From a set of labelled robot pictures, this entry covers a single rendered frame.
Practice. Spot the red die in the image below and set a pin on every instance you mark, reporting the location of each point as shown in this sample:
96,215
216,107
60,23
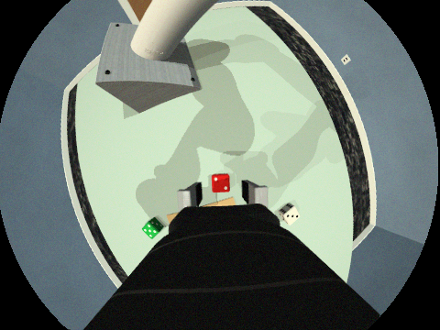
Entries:
220,183

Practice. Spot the white die with black pips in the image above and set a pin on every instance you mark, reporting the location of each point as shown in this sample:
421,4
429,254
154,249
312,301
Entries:
289,213

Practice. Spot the tan flat mat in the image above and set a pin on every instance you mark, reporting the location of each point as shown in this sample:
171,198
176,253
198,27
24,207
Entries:
228,201

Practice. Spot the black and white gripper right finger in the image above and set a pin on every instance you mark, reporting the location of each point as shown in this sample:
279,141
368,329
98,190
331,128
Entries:
254,194

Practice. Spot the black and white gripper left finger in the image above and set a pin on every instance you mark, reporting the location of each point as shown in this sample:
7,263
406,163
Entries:
191,196

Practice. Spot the green die with white pips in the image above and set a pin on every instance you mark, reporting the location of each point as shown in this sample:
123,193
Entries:
152,227

